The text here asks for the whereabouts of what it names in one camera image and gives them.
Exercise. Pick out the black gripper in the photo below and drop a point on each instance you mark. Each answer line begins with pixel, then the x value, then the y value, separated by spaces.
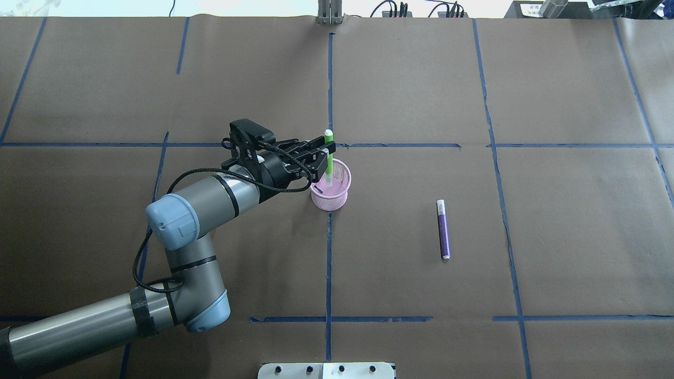
pixel 275 171

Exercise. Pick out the green highlighter pen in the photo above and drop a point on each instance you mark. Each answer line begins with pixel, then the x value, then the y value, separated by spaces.
pixel 329 173

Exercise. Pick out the purple highlighter pen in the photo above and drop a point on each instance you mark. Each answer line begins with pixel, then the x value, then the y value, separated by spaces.
pixel 443 229

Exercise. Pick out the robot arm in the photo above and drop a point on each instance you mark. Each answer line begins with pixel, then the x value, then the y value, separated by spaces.
pixel 176 276

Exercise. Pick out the metal cylinder weight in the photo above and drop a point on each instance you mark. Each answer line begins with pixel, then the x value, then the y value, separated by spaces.
pixel 552 9

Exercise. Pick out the aluminium frame post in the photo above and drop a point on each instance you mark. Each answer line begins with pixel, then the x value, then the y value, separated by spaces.
pixel 330 12

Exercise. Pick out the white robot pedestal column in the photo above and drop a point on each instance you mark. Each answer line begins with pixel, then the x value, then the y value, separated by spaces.
pixel 328 370

